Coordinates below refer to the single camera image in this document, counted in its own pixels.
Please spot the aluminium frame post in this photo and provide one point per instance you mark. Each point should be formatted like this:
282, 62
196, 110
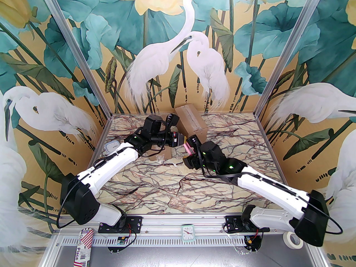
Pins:
286, 49
76, 49

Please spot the small green circuit board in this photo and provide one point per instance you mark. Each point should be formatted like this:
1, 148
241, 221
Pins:
121, 240

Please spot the grey slotted metal tray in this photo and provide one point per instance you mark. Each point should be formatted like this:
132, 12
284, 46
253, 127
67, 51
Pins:
167, 257

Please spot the aluminium front frame rail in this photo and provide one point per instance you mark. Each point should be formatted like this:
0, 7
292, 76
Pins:
167, 222

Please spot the yellow power connector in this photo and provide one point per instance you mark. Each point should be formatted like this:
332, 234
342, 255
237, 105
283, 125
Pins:
250, 241

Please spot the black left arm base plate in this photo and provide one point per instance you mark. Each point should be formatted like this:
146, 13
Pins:
133, 222

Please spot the white masking tape roll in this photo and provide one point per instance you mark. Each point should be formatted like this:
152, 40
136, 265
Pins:
290, 246

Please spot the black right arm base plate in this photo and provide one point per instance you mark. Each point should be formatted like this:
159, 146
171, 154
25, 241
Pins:
232, 223

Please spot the red striped printed package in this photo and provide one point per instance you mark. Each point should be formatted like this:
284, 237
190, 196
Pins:
83, 246

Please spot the pink utility knife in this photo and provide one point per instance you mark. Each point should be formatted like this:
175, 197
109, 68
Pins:
187, 151

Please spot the clear container with blue lid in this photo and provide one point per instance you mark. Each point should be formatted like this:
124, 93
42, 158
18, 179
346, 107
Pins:
111, 146

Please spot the small mint green clock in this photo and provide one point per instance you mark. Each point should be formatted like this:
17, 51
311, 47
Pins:
188, 233

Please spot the taped brown cardboard box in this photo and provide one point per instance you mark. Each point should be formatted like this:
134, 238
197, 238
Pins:
192, 121
168, 153

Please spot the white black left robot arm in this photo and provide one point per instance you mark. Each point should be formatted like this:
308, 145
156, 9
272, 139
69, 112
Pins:
111, 165

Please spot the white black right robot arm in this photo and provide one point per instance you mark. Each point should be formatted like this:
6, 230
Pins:
272, 185

